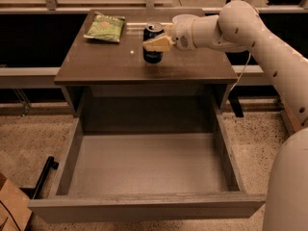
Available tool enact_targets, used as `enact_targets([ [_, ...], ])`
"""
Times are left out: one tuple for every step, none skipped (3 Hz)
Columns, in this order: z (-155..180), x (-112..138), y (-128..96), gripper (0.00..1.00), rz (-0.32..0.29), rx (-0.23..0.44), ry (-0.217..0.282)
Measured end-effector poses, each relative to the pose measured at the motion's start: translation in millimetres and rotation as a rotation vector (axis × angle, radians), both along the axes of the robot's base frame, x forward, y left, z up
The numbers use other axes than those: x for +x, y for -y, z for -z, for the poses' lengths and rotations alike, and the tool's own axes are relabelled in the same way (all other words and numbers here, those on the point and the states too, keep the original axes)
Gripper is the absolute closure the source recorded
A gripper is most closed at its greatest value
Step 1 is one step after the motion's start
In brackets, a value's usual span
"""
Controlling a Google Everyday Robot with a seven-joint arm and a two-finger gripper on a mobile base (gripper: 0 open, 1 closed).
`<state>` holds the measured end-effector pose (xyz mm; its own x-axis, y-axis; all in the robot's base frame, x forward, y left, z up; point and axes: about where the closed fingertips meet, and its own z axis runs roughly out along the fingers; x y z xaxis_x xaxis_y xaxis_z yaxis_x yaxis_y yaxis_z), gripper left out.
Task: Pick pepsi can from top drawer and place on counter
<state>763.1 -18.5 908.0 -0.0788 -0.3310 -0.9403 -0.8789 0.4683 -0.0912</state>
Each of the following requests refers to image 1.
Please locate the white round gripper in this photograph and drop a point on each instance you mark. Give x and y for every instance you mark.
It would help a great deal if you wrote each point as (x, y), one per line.
(181, 33)

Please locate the dark blue pepsi can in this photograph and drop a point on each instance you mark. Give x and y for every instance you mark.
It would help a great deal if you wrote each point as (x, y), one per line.
(151, 31)

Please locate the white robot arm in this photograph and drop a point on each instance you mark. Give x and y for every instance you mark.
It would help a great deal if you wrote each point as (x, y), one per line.
(239, 27)

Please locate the grey cabinet counter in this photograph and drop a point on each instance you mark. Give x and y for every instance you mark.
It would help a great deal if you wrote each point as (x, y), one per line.
(91, 62)

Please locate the open grey top drawer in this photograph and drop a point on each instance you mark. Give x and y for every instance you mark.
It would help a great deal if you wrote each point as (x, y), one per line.
(147, 158)

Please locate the white ceramic bowl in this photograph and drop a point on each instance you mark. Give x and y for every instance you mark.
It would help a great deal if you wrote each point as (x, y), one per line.
(182, 17)

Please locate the green chip bag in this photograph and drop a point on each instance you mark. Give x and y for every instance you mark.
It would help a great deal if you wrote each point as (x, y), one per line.
(105, 27)

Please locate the black metal floor bar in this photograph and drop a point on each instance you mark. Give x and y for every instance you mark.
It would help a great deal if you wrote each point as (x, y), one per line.
(34, 192)

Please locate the brown cardboard box left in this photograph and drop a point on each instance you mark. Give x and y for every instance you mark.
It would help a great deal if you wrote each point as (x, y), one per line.
(14, 211)

